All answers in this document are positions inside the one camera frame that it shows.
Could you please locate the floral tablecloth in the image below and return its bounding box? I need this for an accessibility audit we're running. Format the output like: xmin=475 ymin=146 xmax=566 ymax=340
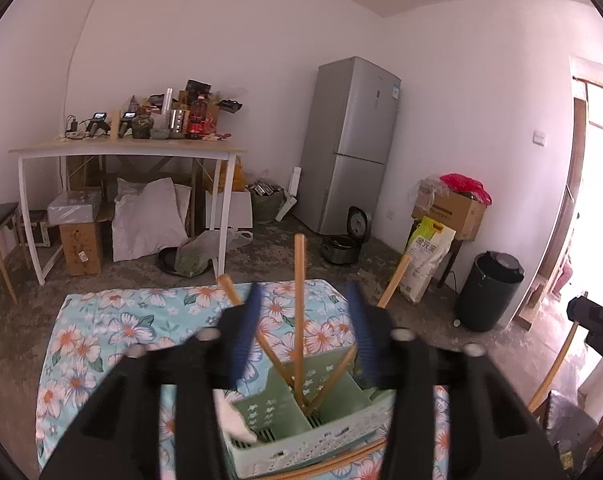
xmin=35 ymin=280 xmax=452 ymax=480

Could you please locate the yellow and white rice bag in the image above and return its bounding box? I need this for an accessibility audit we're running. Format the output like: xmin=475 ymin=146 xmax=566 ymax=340
xmin=400 ymin=216 xmax=456 ymax=303

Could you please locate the white sack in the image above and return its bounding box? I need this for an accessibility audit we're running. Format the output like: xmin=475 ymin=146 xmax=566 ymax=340
xmin=112 ymin=177 xmax=192 ymax=262

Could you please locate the black pan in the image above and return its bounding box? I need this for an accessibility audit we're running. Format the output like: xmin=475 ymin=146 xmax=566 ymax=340
xmin=158 ymin=247 xmax=182 ymax=276

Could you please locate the green plastic utensil basket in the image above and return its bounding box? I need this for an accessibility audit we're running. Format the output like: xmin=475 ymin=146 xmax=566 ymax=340
xmin=221 ymin=345 xmax=399 ymax=480

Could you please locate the rice cooker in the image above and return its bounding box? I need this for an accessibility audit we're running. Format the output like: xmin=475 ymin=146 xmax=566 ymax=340
xmin=321 ymin=206 xmax=372 ymax=266

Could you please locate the white foam box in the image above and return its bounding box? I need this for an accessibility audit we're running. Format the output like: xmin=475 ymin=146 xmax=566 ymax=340
xmin=48 ymin=190 xmax=102 ymax=226

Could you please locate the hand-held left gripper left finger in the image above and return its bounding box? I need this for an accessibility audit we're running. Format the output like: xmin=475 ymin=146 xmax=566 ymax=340
xmin=38 ymin=282 xmax=263 ymax=480

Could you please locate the red cloth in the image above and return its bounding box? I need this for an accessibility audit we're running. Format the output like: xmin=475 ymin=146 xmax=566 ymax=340
xmin=440 ymin=173 xmax=492 ymax=206

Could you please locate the white table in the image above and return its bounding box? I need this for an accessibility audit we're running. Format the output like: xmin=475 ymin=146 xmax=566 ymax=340
xmin=8 ymin=137 xmax=248 ymax=286

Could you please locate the silver refrigerator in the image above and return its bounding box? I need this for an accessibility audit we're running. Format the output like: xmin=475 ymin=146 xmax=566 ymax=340
xmin=294 ymin=56 xmax=402 ymax=236

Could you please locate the wooden chopstick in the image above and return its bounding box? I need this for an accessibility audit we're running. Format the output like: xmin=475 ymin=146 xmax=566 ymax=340
xmin=217 ymin=274 xmax=297 ymax=391
xmin=305 ymin=254 xmax=412 ymax=416
xmin=276 ymin=439 xmax=388 ymax=480
xmin=526 ymin=321 xmax=582 ymax=413
xmin=294 ymin=234 xmax=308 ymax=406

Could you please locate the white board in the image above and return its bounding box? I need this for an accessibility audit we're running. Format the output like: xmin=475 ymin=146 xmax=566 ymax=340
xmin=275 ymin=165 xmax=302 ymax=222

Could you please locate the brown cardboard box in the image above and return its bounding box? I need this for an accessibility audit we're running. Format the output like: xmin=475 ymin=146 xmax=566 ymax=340
xmin=60 ymin=220 xmax=103 ymax=276

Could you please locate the grey-green bag with pans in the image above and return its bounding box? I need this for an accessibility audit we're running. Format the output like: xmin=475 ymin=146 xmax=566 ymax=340
xmin=251 ymin=182 xmax=286 ymax=225

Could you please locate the plastic bag of greens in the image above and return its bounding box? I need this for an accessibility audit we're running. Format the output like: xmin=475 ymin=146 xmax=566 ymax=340
xmin=175 ymin=230 xmax=254 ymax=277

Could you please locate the wooden door frame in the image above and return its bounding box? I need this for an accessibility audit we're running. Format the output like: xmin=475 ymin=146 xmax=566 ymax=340
xmin=514 ymin=57 xmax=603 ymax=331

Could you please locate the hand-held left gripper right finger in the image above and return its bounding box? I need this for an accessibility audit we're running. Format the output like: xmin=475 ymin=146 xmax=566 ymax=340
xmin=345 ymin=282 xmax=567 ymax=480

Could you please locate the black trash can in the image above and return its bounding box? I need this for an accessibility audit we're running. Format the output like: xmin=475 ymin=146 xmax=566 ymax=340
xmin=455 ymin=251 xmax=525 ymax=332

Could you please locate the white plastic rice spoon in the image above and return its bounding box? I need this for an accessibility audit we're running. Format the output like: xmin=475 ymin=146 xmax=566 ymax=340
xmin=214 ymin=390 xmax=258 ymax=444

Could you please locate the dark bottle with red label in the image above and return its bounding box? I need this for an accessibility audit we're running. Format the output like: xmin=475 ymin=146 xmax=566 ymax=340
xmin=187 ymin=95 xmax=208 ymax=140

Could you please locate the large cardboard box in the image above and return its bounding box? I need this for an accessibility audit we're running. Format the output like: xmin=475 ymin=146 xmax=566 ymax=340
xmin=412 ymin=180 xmax=486 ymax=241

